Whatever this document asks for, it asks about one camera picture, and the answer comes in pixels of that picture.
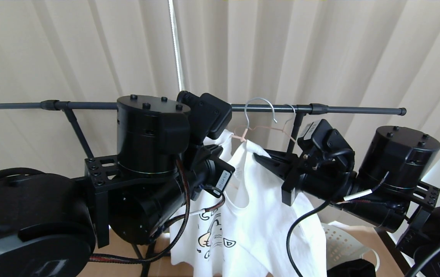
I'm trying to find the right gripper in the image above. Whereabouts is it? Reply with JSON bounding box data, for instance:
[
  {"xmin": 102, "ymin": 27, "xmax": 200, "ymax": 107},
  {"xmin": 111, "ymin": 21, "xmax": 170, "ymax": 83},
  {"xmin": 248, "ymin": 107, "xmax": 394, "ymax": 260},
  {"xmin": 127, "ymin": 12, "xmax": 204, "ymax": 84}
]
[{"xmin": 253, "ymin": 149, "xmax": 357, "ymax": 206}]

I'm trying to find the black clothes rack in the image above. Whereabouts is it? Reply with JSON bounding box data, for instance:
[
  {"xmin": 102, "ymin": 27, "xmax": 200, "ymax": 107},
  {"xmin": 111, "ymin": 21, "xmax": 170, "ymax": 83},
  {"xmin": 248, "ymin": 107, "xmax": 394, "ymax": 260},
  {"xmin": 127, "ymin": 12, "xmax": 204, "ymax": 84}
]
[{"xmin": 0, "ymin": 99, "xmax": 407, "ymax": 159}]

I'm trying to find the white laundry basket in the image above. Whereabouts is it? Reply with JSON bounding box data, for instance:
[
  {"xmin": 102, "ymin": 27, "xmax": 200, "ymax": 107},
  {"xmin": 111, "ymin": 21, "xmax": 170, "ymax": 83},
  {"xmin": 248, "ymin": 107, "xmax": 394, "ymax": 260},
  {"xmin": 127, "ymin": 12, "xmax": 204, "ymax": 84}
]
[{"xmin": 321, "ymin": 221, "xmax": 381, "ymax": 270}]

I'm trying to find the pink clothes hanger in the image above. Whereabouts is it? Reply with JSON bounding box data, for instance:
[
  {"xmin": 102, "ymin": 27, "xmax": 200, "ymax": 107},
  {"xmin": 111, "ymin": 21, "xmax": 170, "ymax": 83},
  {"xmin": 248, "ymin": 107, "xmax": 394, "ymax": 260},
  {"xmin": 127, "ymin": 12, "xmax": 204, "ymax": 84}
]
[
  {"xmin": 248, "ymin": 103, "xmax": 301, "ymax": 146},
  {"xmin": 233, "ymin": 97, "xmax": 278, "ymax": 143}
]

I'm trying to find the black garment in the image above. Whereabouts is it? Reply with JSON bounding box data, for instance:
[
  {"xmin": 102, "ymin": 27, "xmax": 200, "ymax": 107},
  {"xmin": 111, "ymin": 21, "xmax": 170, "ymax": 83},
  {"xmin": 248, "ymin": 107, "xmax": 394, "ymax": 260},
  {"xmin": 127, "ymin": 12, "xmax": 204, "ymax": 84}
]
[{"xmin": 326, "ymin": 258, "xmax": 376, "ymax": 277}]

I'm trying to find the white printed t-shirt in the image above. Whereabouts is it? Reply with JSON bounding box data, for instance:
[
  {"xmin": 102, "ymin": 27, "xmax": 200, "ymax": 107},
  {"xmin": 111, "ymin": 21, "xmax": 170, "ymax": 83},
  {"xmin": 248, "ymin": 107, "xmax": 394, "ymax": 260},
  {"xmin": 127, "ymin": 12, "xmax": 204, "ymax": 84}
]
[{"xmin": 169, "ymin": 129, "xmax": 328, "ymax": 277}]

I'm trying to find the black cable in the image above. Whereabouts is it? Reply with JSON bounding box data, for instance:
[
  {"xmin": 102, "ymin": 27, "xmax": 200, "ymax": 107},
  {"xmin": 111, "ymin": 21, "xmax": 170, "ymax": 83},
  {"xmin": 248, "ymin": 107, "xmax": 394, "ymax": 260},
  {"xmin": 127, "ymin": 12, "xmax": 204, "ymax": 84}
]
[{"xmin": 286, "ymin": 198, "xmax": 332, "ymax": 277}]

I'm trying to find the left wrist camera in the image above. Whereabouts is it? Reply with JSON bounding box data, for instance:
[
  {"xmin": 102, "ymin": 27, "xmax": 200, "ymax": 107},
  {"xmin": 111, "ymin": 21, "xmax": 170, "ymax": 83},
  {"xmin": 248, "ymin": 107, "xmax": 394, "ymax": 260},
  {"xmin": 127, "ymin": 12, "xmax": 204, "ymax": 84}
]
[{"xmin": 176, "ymin": 90, "xmax": 233, "ymax": 141}]

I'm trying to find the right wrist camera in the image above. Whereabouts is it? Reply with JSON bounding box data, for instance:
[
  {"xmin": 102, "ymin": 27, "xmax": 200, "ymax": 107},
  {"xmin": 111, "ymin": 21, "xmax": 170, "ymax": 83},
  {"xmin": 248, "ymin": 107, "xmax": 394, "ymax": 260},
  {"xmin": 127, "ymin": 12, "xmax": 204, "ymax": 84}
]
[{"xmin": 296, "ymin": 119, "xmax": 356, "ymax": 174}]

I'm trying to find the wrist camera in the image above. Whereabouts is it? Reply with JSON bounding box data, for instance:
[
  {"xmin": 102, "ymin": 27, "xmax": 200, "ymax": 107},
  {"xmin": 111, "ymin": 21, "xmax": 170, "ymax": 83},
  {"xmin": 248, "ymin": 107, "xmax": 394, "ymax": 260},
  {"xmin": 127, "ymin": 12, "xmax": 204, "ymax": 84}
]
[
  {"xmin": 296, "ymin": 119, "xmax": 356, "ymax": 174},
  {"xmin": 176, "ymin": 90, "xmax": 233, "ymax": 141}
]

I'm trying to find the beige curtain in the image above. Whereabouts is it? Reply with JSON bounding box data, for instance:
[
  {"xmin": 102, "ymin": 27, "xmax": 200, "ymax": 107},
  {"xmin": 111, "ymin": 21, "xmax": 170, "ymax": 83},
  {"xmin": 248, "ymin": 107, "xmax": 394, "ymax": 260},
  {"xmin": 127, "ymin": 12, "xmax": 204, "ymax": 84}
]
[{"xmin": 0, "ymin": 0, "xmax": 440, "ymax": 233}]

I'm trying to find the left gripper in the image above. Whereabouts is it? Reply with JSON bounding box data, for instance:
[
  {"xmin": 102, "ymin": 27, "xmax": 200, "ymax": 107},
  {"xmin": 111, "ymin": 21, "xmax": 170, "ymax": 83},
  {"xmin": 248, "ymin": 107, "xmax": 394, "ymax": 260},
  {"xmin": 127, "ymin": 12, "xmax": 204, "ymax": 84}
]
[{"xmin": 183, "ymin": 144, "xmax": 236, "ymax": 200}]

